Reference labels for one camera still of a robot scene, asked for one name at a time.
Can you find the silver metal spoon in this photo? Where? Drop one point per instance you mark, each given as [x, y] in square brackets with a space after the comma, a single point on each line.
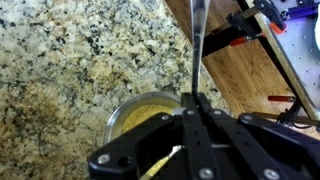
[199, 26]

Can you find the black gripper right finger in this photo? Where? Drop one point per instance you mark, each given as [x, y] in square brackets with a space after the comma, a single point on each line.
[266, 146]

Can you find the white perforated robot table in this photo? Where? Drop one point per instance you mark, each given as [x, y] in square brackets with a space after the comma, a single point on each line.
[300, 50]

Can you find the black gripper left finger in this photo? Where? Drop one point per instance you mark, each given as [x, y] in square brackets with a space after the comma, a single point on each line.
[146, 128]

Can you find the black orange bar clamp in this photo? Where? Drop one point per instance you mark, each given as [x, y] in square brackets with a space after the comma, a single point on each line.
[281, 98]

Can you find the silver bowl with yellow powder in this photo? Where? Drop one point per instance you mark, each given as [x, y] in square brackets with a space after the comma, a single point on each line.
[116, 113]

